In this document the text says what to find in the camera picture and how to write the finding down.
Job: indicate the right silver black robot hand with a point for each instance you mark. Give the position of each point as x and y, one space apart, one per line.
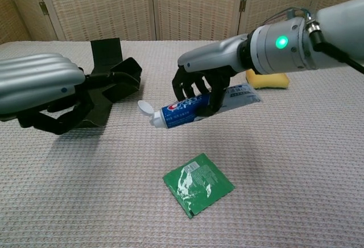
210 54

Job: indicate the white waffle tablecloth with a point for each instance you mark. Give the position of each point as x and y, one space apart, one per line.
113 188

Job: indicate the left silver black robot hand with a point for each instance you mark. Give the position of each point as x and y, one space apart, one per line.
34 80

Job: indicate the blue white Crest toothpaste tube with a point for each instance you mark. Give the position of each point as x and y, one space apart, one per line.
182 114

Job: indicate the brass screen hinge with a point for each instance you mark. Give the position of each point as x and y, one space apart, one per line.
43 8
242 5

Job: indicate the yellow green sponge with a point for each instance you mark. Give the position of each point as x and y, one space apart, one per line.
273 82

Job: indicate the black unfolded cardboard box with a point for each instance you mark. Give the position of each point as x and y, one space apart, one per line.
108 51

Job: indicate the green foil sachet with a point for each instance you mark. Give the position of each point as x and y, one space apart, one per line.
199 185

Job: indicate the woven folding screen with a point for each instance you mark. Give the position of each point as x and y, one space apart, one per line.
185 3

